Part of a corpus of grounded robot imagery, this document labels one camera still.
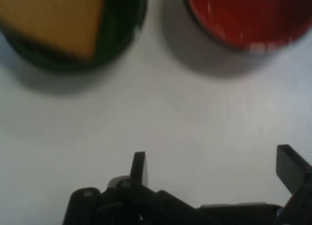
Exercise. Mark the red bowl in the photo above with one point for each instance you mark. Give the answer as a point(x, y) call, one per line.
point(246, 18)

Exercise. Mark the yellow sponge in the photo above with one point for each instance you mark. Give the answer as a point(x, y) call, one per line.
point(53, 20)

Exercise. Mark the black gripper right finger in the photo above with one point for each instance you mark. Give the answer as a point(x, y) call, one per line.
point(290, 166)

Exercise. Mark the dark green bowl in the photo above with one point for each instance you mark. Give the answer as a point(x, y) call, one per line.
point(119, 27)

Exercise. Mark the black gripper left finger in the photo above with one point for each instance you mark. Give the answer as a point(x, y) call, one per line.
point(137, 171)

